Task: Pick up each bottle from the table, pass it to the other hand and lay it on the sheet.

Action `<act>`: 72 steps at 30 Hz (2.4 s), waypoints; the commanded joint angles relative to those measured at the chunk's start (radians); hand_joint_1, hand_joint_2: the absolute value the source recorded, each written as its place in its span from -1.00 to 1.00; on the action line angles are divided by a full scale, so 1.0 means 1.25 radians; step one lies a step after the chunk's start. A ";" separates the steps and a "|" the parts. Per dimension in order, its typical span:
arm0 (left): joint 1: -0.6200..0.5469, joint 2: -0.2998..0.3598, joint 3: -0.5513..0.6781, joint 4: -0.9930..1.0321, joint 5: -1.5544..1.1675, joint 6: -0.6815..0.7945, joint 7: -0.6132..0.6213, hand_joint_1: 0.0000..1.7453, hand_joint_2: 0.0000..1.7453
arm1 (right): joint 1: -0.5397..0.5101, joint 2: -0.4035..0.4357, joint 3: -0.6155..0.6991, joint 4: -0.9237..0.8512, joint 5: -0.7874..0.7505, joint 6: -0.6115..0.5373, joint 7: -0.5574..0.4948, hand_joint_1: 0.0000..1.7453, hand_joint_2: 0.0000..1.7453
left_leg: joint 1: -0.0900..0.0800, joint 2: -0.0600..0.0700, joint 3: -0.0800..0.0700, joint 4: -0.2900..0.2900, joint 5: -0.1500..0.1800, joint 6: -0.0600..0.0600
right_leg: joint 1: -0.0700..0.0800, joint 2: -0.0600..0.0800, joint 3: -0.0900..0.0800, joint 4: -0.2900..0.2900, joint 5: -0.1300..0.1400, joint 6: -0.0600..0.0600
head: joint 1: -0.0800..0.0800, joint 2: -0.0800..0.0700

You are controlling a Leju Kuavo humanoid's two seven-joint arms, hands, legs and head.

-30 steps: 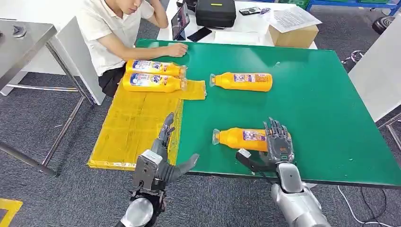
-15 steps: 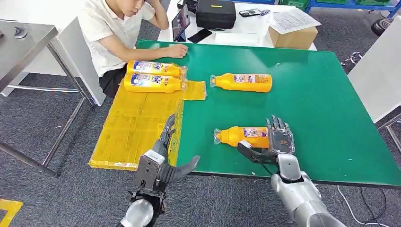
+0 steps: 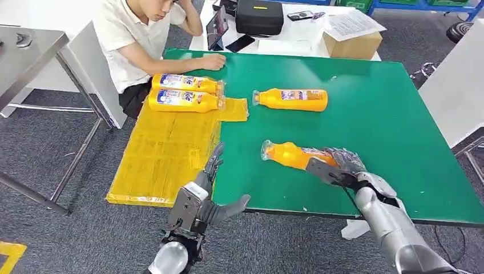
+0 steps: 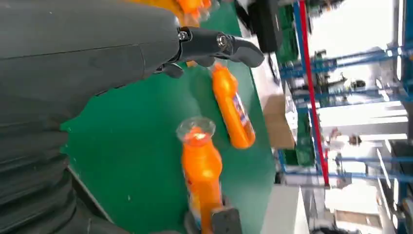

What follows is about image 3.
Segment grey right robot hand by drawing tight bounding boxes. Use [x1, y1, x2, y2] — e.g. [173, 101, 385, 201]
[323, 146, 369, 189]

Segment person's right hand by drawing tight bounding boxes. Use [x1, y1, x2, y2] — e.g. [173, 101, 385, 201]
[198, 53, 227, 72]

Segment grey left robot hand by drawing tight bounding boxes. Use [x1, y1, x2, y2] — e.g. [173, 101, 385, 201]
[195, 142, 252, 227]

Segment orange drink bottle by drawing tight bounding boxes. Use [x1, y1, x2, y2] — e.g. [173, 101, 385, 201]
[151, 73, 225, 95]
[147, 88, 227, 114]
[260, 140, 341, 172]
[252, 88, 329, 112]

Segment black smartphone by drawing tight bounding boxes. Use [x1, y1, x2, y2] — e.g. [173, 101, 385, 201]
[225, 34, 256, 53]

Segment black tablet on stand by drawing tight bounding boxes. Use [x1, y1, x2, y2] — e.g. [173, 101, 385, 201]
[205, 5, 230, 52]

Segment green table mat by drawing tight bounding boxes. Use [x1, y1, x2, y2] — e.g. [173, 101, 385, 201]
[163, 49, 484, 227]

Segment black carrying case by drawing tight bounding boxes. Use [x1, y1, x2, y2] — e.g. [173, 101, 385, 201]
[235, 0, 284, 37]

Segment yellow sheet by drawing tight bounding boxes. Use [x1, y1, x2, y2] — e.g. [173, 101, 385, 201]
[106, 77, 249, 208]

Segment white table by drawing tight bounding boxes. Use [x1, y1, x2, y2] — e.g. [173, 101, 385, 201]
[189, 0, 382, 62]

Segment person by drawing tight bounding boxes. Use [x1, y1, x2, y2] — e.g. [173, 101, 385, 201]
[92, 0, 228, 120]

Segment small black handheld device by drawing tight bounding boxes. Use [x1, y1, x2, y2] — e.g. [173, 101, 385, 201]
[287, 10, 315, 22]

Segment brown cardboard box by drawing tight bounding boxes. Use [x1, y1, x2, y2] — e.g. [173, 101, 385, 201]
[322, 31, 383, 61]

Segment chair base with castors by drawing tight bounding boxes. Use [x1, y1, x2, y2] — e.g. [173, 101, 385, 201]
[410, 62, 439, 90]

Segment white panel with metal foot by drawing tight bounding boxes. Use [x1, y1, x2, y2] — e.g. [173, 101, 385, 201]
[0, 21, 128, 130]

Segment large white panel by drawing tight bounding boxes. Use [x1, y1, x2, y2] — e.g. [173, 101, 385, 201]
[417, 19, 484, 175]

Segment printed paper sheets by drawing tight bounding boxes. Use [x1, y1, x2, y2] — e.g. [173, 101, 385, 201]
[324, 9, 388, 42]

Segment black round stool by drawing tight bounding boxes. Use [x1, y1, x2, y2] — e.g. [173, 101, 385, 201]
[446, 21, 475, 45]

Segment steel table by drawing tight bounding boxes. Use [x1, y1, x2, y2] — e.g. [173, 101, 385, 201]
[0, 25, 114, 217]

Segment round grey metal object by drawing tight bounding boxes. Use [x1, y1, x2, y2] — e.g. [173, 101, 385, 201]
[15, 32, 34, 49]

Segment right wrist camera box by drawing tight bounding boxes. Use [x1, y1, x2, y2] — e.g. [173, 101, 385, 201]
[305, 156, 343, 187]

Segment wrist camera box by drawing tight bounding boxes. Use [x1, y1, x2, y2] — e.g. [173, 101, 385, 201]
[167, 181, 209, 238]
[305, 156, 343, 187]

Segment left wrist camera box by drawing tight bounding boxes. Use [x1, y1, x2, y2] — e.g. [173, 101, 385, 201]
[167, 181, 209, 238]

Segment black cable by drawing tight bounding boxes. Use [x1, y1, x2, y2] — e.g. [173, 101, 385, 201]
[434, 226, 467, 266]

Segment blue metal shelf frame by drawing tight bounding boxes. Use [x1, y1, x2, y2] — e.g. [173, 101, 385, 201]
[366, 0, 484, 22]

